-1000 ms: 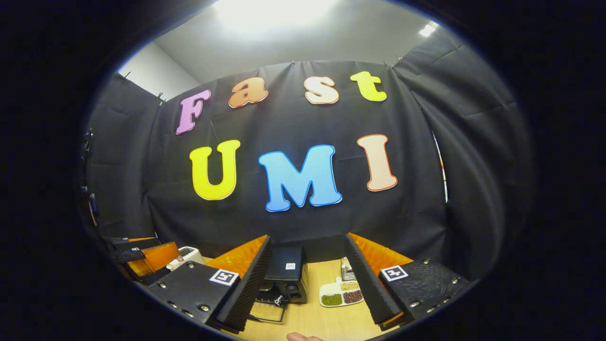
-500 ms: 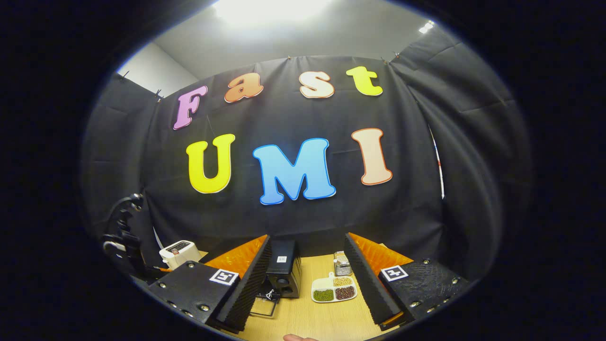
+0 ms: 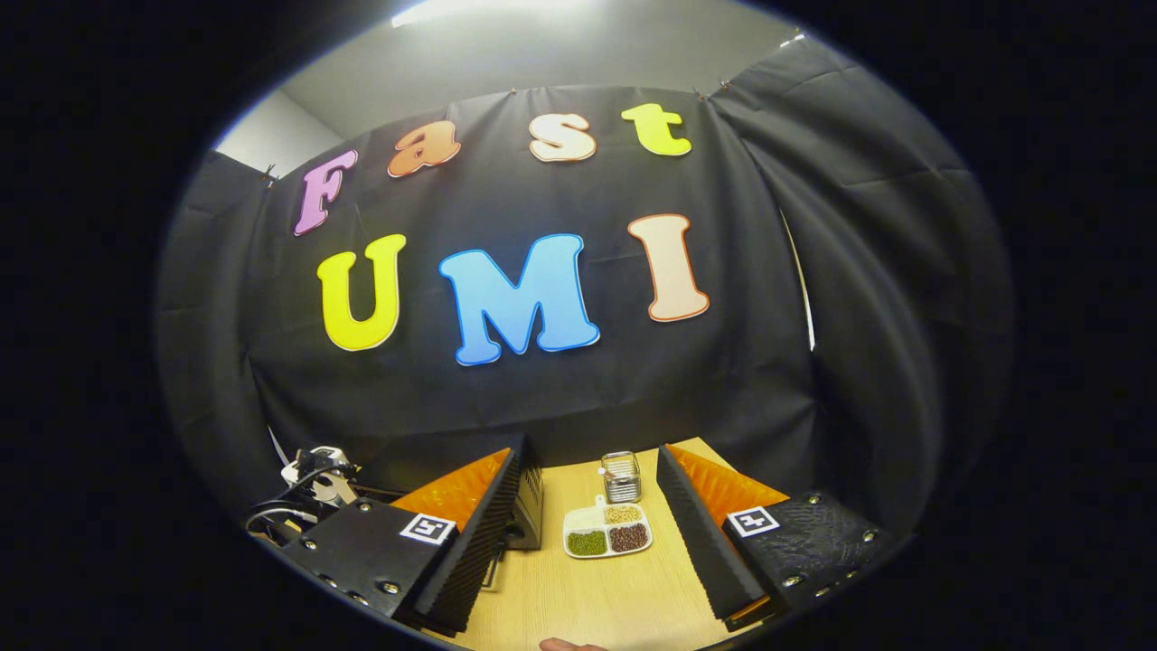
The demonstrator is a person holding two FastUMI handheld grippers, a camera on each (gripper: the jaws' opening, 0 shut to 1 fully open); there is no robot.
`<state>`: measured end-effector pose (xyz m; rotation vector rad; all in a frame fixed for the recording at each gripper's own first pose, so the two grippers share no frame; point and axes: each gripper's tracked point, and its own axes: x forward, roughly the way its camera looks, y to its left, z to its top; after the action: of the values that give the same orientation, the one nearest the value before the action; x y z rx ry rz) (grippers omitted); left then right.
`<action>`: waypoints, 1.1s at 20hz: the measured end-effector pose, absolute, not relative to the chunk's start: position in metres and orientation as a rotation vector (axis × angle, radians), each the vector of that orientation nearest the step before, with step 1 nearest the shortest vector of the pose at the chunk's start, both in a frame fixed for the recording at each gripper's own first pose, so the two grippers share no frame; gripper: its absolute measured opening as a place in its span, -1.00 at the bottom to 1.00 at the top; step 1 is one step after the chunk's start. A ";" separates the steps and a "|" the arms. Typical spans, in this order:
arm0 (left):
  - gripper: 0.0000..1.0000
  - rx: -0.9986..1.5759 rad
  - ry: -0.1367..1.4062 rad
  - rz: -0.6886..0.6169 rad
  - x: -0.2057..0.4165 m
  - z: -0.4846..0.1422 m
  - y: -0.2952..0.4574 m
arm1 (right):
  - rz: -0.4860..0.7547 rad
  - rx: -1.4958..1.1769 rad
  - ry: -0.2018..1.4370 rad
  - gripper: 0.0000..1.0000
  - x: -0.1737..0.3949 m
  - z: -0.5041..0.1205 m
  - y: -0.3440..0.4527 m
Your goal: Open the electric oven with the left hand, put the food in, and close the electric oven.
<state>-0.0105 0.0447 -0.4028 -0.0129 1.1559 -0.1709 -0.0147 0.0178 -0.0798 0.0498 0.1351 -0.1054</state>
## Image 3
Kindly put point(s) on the clear square jar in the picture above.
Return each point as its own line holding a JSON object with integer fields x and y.
{"x": 622, "y": 479}

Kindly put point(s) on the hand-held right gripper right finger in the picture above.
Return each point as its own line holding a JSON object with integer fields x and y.
{"x": 710, "y": 551}

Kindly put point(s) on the black backdrop cloth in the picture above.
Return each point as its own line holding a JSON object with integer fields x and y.
{"x": 542, "y": 398}

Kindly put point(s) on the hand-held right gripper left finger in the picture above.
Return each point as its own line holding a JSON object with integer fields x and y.
{"x": 470, "y": 561}

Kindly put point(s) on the black electric oven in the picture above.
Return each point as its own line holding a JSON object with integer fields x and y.
{"x": 531, "y": 497}

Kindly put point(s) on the white divided plate with beans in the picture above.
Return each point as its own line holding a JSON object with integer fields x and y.
{"x": 607, "y": 529}

